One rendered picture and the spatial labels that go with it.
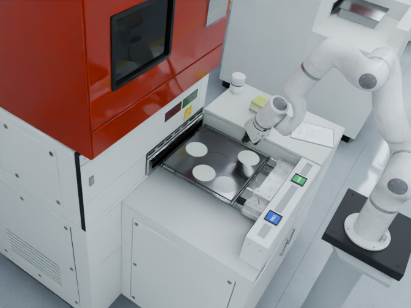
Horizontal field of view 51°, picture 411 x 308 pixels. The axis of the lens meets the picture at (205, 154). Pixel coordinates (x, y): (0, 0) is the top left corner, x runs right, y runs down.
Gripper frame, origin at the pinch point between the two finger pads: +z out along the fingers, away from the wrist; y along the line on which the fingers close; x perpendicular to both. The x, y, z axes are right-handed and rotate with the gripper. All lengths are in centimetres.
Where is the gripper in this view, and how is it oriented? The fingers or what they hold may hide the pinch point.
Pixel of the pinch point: (246, 139)
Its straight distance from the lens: 194.7
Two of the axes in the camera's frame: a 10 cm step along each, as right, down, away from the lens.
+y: -4.1, -8.8, 2.5
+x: -8.5, 2.6, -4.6
